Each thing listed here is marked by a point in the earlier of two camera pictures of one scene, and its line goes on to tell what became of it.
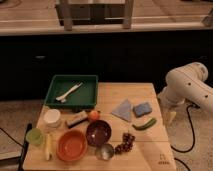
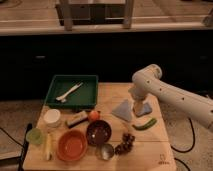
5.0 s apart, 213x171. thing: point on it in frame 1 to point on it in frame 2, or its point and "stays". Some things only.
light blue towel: [124, 110] stays
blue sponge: [142, 109] stays
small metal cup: [105, 152] stays
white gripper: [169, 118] to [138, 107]
